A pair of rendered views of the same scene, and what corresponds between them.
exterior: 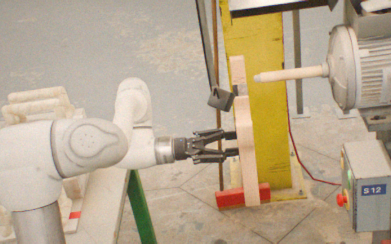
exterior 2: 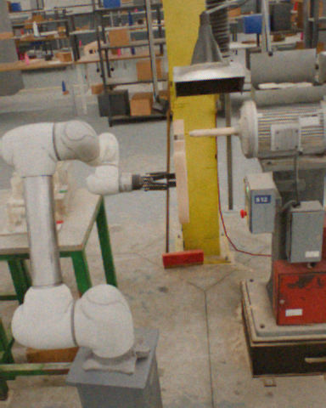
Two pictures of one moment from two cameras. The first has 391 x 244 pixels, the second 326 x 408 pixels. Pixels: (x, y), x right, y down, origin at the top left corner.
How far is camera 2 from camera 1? 52 cm
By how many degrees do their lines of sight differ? 9
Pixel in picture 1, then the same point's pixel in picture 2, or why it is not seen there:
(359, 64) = (256, 121)
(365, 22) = (260, 94)
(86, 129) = (75, 122)
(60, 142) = (59, 132)
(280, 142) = (212, 217)
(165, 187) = (125, 252)
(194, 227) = (144, 279)
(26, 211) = (32, 176)
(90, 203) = (70, 218)
